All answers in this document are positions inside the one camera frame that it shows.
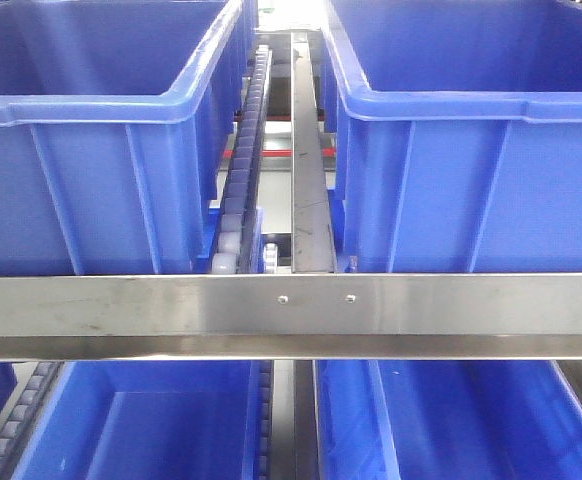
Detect white roller track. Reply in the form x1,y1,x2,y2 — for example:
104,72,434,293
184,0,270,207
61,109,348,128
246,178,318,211
209,45,272,275

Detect blue bin lower right tier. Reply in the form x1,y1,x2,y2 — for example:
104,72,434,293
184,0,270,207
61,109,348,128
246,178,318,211
317,360,582,479

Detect blue bin tier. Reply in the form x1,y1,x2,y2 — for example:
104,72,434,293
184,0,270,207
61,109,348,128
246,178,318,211
13,360,269,479
317,360,582,479

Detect blue bin right on rack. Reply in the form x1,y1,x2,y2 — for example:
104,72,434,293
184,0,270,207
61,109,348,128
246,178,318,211
322,1,582,272

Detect blue bin on rack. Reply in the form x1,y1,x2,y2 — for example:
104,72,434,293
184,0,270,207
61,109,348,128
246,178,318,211
0,1,253,276
322,1,582,272

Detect blue bin left on rack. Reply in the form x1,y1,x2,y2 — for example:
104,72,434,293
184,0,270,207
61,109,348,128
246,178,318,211
0,1,253,276

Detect blue bin lower left tier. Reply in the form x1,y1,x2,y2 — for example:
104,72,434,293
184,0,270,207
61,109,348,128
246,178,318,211
13,360,269,479

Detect steel divider rail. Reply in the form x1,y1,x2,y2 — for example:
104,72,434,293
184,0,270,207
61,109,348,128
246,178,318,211
290,32,337,273

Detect steel flow rack frame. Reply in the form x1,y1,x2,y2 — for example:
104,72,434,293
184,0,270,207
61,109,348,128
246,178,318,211
0,273,582,360

